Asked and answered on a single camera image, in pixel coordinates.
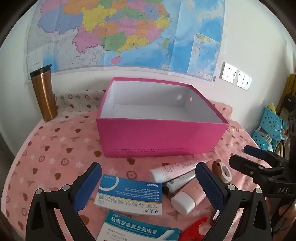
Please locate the red plastic opener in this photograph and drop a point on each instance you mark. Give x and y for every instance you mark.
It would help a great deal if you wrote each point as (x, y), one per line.
(192, 231)

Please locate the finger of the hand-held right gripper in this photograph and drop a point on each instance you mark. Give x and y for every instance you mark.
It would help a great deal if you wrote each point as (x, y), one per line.
(240, 163)
(252, 150)

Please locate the small black bag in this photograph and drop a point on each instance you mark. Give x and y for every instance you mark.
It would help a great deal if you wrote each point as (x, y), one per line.
(290, 100)

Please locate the large pink tube white cap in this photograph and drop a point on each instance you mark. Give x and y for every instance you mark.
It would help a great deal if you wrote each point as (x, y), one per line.
(182, 202)

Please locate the slim pink printed tube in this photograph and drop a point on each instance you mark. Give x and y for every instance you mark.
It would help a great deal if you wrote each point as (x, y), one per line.
(175, 168)

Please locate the white and blue medicine box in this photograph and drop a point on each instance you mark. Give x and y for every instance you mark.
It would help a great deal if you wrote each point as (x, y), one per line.
(138, 229)

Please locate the copper travel tumbler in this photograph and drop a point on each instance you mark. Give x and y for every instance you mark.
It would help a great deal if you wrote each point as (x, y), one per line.
(44, 97)

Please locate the pink printed cloth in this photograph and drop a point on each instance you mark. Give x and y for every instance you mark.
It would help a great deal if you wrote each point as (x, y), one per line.
(57, 150)

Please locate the white wall socket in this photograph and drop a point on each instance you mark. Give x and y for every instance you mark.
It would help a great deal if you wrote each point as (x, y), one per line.
(240, 78)
(247, 83)
(227, 73)

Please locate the white tape roll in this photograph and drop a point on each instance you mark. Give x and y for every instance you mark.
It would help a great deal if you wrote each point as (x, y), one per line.
(227, 177)

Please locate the white tube with black cap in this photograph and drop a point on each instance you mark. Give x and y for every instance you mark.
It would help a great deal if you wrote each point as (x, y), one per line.
(179, 183)

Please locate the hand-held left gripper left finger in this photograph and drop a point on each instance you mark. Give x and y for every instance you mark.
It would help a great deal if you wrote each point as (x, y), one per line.
(89, 185)

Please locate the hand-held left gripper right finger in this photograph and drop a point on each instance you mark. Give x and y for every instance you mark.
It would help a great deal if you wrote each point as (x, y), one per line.
(208, 185)

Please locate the colourful wall map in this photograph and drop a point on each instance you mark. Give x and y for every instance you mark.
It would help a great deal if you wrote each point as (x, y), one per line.
(115, 34)

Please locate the pink cardboard box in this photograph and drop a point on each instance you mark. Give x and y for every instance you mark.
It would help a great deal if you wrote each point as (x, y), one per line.
(150, 136)

